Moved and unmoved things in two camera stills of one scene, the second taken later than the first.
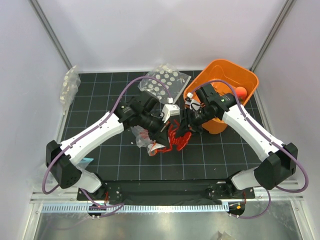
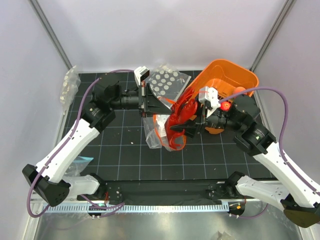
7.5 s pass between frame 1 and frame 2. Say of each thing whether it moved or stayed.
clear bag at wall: stayed
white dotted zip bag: stayed
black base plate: stayed
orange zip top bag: moved
